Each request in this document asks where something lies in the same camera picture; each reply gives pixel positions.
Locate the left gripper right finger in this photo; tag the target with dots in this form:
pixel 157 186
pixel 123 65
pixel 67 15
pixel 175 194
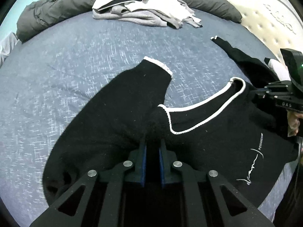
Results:
pixel 195 198

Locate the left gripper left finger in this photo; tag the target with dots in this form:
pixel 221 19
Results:
pixel 95 199

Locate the black sweater white trim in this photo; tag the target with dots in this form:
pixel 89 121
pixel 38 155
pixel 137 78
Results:
pixel 245 142

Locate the person's right forearm sleeve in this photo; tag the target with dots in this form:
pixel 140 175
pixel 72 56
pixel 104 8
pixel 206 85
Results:
pixel 289 211

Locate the person's right hand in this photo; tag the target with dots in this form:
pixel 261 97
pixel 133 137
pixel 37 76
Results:
pixel 293 123

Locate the folded lilac garment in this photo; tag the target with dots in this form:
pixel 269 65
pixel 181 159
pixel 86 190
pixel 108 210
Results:
pixel 279 71

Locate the cream tufted headboard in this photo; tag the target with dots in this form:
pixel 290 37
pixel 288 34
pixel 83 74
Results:
pixel 274 22

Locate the blue patterned bed sheet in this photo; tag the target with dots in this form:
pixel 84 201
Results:
pixel 47 80

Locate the light grey blanket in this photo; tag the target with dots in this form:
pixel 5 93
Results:
pixel 7 45

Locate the grey sweatshirt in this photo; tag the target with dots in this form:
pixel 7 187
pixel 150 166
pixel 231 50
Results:
pixel 150 18

